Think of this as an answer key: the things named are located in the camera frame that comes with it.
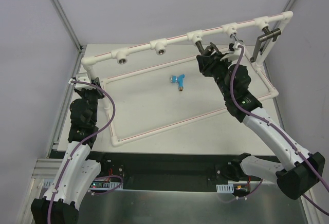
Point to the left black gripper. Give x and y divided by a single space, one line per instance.
90 90

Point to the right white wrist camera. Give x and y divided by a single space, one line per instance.
235 51

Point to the left white cable duct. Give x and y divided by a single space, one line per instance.
95 186

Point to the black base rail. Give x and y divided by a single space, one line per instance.
164 172

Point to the blue plastic faucet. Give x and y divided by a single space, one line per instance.
179 80

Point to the right white cable duct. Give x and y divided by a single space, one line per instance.
225 188

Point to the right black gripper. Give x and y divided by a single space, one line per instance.
209 58

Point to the dark long-spout faucet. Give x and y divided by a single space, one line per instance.
268 35

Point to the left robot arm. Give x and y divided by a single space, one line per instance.
61 202

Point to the white PVC pipe frame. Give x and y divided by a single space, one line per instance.
160 45

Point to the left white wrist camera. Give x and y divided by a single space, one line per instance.
79 81

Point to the chrome faucet on frame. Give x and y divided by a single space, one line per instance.
235 38

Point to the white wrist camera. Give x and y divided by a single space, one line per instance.
79 81
235 51

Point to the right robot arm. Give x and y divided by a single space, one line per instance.
297 169

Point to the white cable duct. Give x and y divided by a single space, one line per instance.
225 188
95 186

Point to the dark bronze faucet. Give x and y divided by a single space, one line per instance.
209 50

